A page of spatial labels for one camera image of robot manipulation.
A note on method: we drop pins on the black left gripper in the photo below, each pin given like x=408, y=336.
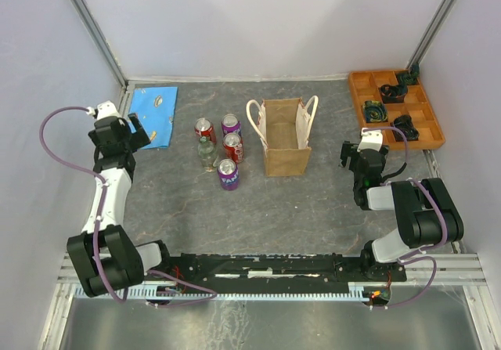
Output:
x=139, y=138

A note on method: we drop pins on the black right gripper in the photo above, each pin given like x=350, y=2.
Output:
x=348, y=150

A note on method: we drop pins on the red soda can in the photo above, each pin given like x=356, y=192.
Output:
x=205, y=128
x=232, y=143

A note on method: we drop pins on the purple soda can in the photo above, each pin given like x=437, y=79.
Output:
x=231, y=124
x=228, y=174

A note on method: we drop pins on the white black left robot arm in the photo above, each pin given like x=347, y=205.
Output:
x=103, y=256

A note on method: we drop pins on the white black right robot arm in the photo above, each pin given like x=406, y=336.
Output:
x=426, y=216

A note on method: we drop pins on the blue cartoon print cloth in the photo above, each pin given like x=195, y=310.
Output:
x=155, y=108

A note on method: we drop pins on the blue green rolled sock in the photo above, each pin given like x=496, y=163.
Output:
x=374, y=112

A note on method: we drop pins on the orange wooden compartment tray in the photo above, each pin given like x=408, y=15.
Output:
x=364, y=86

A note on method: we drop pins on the black rolled sock upper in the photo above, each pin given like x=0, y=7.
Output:
x=397, y=93

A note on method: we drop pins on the dark rolled sock top corner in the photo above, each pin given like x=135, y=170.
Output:
x=414, y=70

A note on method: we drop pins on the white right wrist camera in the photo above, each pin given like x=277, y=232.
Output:
x=371, y=139

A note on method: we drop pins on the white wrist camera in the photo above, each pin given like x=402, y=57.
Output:
x=103, y=110
x=371, y=139

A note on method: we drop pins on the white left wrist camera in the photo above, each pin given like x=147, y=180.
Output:
x=103, y=110

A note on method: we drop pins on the aluminium frame rail left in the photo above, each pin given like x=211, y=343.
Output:
x=97, y=36

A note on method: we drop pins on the aluminium frame rail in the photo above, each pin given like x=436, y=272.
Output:
x=452, y=270
x=97, y=36

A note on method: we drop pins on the blue slotted cable duct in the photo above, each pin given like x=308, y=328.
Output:
x=151, y=292

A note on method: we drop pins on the aluminium frame rail front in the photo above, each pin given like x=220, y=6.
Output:
x=452, y=270

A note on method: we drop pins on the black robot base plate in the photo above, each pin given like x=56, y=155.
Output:
x=280, y=274

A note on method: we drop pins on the aluminium frame post right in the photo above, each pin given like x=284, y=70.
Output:
x=431, y=31

